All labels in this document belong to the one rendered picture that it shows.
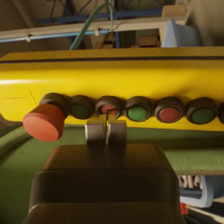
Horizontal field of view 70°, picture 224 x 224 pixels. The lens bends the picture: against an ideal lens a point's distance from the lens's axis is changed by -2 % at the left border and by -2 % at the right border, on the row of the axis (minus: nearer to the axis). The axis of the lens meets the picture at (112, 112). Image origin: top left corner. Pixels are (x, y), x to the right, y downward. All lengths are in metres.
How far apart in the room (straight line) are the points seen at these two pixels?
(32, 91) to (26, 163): 0.09
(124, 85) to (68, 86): 0.06
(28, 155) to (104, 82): 0.14
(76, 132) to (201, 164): 0.15
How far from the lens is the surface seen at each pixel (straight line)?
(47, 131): 0.16
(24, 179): 0.24
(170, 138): 0.21
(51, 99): 0.17
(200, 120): 0.17
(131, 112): 0.16
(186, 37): 0.62
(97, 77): 0.16
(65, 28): 1.67
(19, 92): 0.21
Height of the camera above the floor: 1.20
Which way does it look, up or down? 6 degrees up
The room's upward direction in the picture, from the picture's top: 92 degrees counter-clockwise
